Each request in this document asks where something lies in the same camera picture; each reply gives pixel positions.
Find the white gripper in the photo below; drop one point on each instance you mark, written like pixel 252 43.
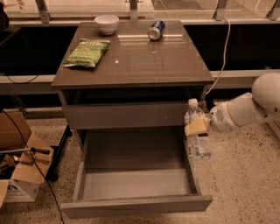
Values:
pixel 219 117

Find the open grey middle drawer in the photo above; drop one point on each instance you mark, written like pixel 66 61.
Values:
pixel 135 171

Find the closed grey top drawer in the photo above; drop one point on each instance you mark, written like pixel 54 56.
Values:
pixel 125 115

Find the green chip bag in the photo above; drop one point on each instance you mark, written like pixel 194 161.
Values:
pixel 87 53

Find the grey drawer cabinet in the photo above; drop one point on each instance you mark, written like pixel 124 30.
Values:
pixel 136 69

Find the black stand leg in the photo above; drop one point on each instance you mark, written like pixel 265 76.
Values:
pixel 52 174

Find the white ceramic bowl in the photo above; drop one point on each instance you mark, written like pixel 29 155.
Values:
pixel 107 24

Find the brown cardboard box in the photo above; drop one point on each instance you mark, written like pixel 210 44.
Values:
pixel 22 173

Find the clear plastic water bottle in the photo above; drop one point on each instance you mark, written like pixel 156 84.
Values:
pixel 197 145

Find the blue soda can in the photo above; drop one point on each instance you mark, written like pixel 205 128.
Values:
pixel 156 30

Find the black handled tool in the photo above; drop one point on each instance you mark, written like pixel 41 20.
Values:
pixel 31 149

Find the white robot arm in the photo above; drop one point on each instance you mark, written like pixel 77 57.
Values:
pixel 260 105

